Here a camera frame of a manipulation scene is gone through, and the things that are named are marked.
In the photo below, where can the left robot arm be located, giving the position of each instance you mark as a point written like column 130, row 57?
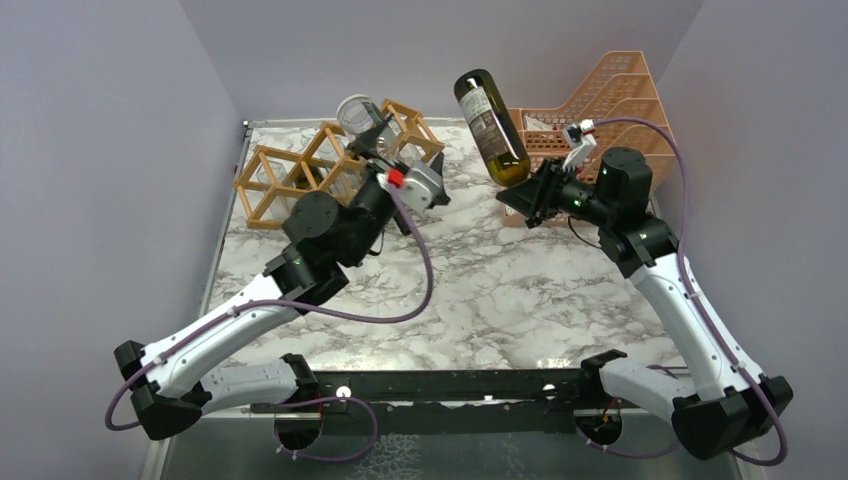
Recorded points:
column 175, row 381

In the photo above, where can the clear bottle silver cap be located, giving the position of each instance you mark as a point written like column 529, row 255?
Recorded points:
column 358, row 113

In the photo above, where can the short clear glass jar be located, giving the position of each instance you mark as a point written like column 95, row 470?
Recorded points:
column 277, row 171

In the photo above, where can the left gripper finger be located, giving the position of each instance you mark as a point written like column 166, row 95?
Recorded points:
column 366, row 146
column 440, row 197

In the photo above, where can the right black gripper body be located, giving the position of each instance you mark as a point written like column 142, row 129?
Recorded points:
column 570, row 199

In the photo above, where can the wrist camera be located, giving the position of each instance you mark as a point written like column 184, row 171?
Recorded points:
column 581, row 140
column 415, row 188

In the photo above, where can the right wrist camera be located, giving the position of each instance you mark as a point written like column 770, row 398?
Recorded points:
column 581, row 140

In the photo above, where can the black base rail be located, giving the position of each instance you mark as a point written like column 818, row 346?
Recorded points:
column 447, row 402

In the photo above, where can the green bottle navy cream label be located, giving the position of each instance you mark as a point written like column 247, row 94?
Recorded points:
column 400, row 219

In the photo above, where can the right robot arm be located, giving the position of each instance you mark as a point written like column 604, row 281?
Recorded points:
column 727, row 399

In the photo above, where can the green bottle brown label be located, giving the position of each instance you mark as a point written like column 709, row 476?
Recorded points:
column 308, row 180

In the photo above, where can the green bottle silver neck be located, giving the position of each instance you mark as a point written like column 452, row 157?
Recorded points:
column 492, row 128

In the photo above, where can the tall clear glass bottle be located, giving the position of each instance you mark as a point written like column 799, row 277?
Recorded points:
column 342, row 182

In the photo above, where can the wooden wine rack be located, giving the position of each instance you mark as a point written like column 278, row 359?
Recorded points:
column 278, row 203

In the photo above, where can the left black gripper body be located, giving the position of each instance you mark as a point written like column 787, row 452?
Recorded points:
column 372, row 199

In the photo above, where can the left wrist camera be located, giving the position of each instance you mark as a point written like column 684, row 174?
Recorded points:
column 415, row 188

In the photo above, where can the peach plastic file organizer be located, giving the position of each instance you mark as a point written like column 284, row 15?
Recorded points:
column 620, row 85

